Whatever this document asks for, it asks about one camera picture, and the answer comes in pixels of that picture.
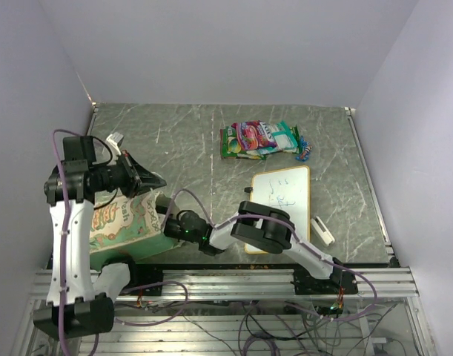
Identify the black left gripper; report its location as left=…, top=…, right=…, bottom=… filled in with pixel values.
left=90, top=149, right=167, bottom=198

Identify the green white paper bag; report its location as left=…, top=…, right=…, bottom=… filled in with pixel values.
left=89, top=191, right=184, bottom=271

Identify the green yellow chips bag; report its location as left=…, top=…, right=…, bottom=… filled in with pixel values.
left=222, top=126, right=237, bottom=141

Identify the pink fruit candy bag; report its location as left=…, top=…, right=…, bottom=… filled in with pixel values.
left=232, top=120, right=279, bottom=155

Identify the teal snack packet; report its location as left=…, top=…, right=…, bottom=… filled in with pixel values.
left=269, top=121, right=298, bottom=154

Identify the blue M&M's packet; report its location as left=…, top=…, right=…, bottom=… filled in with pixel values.
left=295, top=136, right=312, bottom=162

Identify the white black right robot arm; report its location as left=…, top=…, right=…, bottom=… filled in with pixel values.
left=162, top=201, right=358, bottom=295

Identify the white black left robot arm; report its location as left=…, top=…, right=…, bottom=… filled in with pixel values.
left=33, top=132, right=166, bottom=340

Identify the yellow framed whiteboard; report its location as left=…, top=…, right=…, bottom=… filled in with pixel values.
left=249, top=165, right=311, bottom=242

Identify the white whiteboard eraser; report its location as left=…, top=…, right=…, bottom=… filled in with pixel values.
left=311, top=216, right=335, bottom=246

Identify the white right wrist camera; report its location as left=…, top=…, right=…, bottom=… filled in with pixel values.
left=155, top=194, right=171, bottom=215

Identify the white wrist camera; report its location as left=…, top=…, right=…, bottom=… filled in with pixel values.
left=155, top=194, right=171, bottom=215
left=105, top=132, right=125, bottom=156

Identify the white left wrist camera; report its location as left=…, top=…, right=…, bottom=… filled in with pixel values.
left=105, top=132, right=125, bottom=156

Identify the aluminium mounting rail frame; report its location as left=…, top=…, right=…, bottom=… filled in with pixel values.
left=10, top=265, right=438, bottom=356

